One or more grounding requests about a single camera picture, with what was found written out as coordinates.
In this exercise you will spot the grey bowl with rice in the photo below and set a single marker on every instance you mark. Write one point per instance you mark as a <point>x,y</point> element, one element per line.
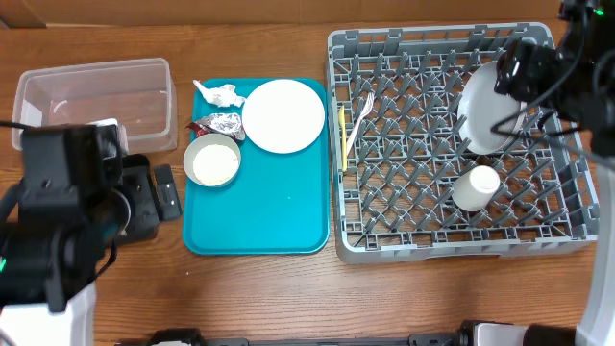
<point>212,160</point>

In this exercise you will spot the grey dishwasher rack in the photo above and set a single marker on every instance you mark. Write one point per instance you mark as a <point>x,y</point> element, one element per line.
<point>394,202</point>

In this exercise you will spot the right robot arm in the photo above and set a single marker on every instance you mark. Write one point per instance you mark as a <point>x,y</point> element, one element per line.
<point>576,80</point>

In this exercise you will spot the yellow plastic spoon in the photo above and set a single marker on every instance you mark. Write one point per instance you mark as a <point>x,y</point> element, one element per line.
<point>343,138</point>

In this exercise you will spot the white plastic cup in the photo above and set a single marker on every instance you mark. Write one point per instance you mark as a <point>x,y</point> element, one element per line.
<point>474,190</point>

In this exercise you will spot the white plastic fork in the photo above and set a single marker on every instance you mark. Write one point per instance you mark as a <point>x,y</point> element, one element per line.
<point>368,106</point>

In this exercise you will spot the clear plastic bin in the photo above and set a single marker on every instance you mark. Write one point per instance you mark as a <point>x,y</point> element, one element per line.
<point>139,94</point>

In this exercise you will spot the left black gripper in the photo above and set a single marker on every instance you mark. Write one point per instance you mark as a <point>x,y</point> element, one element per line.
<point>170,207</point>

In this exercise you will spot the white tissue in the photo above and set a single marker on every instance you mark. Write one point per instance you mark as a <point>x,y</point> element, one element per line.
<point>222,96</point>

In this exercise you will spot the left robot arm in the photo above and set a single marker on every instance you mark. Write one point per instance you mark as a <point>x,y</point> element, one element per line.
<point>81,196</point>

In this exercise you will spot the foil wrapper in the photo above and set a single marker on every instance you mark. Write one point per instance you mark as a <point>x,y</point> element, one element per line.
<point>227,124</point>

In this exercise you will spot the white pink-rimmed plate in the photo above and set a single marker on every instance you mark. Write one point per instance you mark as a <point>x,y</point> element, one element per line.
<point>283,116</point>

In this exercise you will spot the teal serving tray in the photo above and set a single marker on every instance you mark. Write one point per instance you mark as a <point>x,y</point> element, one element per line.
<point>277,204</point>

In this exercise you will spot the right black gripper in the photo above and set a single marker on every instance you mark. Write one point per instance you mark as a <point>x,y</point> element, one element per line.
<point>516,71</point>

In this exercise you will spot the grey plate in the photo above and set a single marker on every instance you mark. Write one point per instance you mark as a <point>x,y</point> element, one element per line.
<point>482,108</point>

